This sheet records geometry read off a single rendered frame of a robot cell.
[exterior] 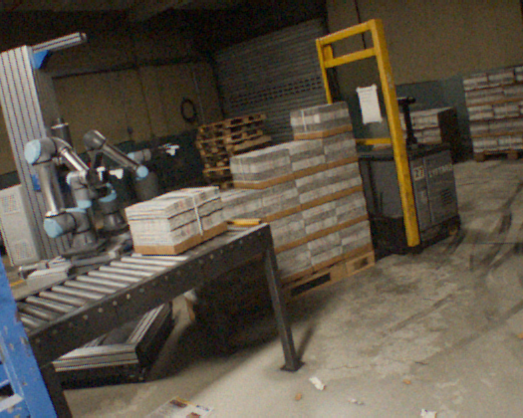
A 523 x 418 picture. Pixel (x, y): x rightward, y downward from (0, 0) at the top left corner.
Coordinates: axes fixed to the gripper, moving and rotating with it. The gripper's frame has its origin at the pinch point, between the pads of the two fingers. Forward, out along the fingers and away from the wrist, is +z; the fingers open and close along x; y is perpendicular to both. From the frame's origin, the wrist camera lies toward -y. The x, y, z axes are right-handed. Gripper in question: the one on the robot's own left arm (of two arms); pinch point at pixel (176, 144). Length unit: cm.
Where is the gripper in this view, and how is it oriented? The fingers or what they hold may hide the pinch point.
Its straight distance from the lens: 359.0
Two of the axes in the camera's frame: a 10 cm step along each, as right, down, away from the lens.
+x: 3.9, 2.3, -8.9
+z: 9.1, -2.5, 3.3
